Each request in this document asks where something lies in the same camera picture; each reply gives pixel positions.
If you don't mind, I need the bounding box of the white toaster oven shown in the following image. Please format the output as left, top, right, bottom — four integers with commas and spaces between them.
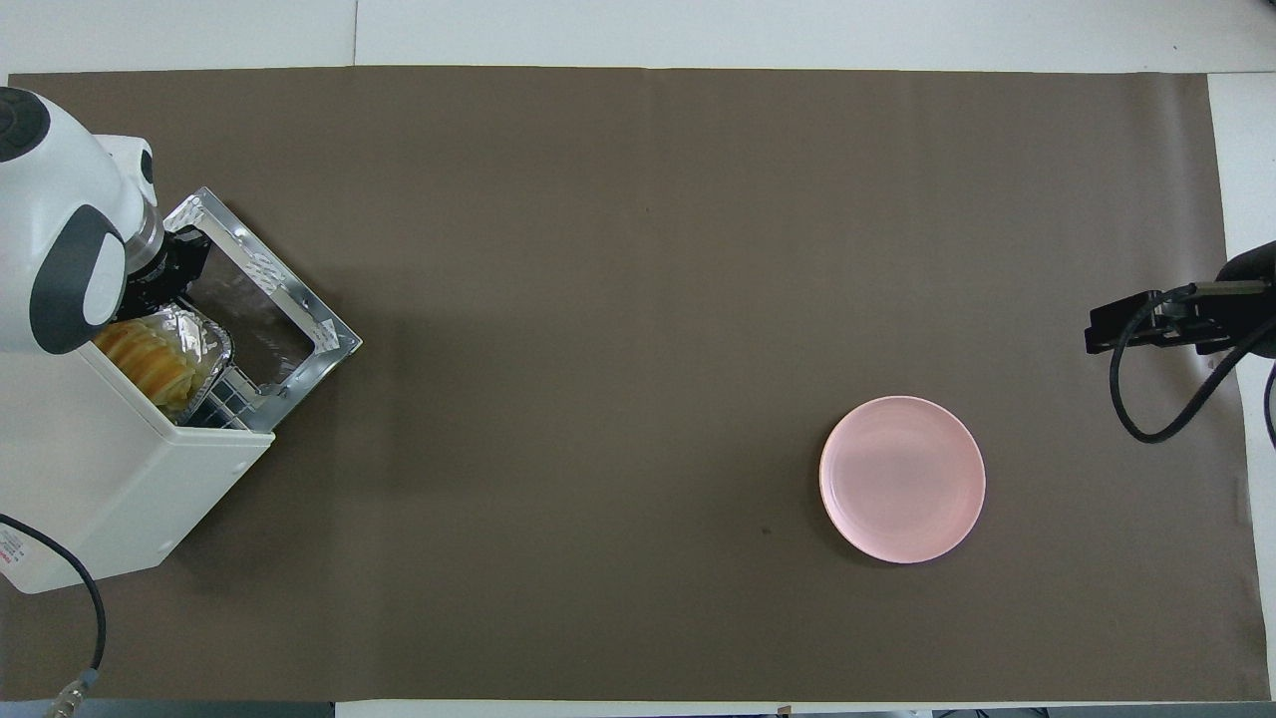
0, 334, 275, 595

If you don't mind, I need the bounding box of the aluminium foil tray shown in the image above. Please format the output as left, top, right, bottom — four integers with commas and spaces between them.
95, 299, 235, 420

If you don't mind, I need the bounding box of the golden ridged bread loaf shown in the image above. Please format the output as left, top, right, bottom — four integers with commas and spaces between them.
95, 319, 200, 412

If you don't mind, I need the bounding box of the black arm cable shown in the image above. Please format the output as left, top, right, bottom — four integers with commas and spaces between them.
0, 514, 108, 717
1110, 282, 1276, 446

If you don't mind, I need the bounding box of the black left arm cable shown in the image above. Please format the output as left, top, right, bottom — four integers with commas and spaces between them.
0, 514, 108, 717

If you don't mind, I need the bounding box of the brown table mat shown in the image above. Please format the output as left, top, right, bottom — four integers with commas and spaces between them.
8, 66, 1269, 703

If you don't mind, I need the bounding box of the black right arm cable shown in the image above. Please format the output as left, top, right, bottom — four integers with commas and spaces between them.
1110, 282, 1276, 446

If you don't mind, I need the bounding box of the pink round plate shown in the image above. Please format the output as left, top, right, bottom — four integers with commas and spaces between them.
819, 396, 987, 565

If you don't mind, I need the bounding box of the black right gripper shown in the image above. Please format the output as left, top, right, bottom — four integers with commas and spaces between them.
1085, 239, 1276, 357

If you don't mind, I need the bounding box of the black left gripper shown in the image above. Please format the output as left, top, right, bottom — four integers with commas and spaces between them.
125, 227, 212, 312

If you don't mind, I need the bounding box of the metal glass oven door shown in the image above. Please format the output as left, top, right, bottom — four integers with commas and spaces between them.
159, 186, 363, 432

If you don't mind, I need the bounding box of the oven wire rack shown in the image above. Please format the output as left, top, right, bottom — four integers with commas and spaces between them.
184, 364, 275, 432

